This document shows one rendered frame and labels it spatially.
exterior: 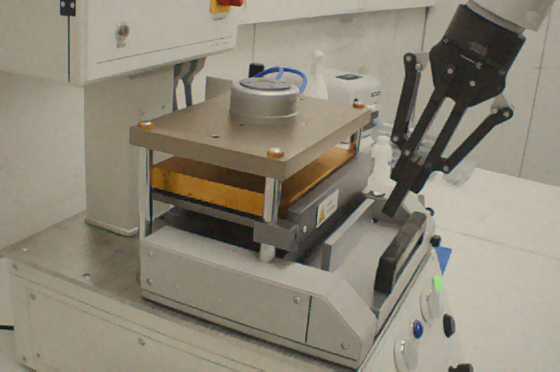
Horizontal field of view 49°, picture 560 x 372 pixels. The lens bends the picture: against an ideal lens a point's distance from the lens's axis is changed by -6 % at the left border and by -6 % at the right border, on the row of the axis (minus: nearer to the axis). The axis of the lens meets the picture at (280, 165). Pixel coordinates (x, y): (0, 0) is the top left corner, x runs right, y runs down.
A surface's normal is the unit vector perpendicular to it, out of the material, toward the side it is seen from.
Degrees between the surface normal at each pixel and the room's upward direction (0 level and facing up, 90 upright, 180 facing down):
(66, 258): 0
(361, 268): 0
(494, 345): 0
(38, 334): 90
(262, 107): 90
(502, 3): 92
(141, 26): 90
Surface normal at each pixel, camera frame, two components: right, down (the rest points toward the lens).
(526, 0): -0.02, 0.47
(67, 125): 0.87, 0.22
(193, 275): -0.42, 0.26
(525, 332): 0.07, -0.94
